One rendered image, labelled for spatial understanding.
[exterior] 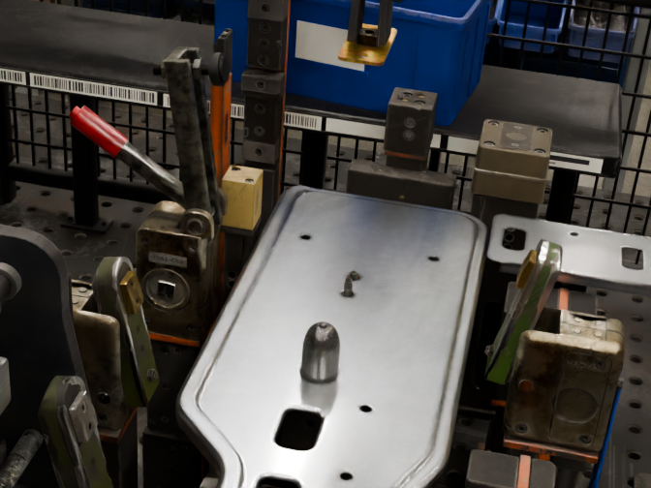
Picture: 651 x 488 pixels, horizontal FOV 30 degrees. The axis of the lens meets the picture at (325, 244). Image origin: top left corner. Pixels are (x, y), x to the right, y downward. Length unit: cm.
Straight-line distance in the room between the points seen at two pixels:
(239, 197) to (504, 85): 48
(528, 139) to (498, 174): 5
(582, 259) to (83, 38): 71
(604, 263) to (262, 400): 41
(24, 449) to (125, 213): 97
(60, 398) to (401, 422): 29
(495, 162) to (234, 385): 44
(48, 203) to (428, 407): 100
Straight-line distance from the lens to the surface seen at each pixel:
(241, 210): 119
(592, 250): 127
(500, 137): 133
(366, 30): 103
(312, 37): 142
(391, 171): 136
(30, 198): 191
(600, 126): 147
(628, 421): 154
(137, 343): 99
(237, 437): 96
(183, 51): 107
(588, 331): 106
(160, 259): 113
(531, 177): 132
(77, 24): 165
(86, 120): 112
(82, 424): 85
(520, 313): 104
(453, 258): 121
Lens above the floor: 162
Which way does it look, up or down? 31 degrees down
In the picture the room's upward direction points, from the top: 5 degrees clockwise
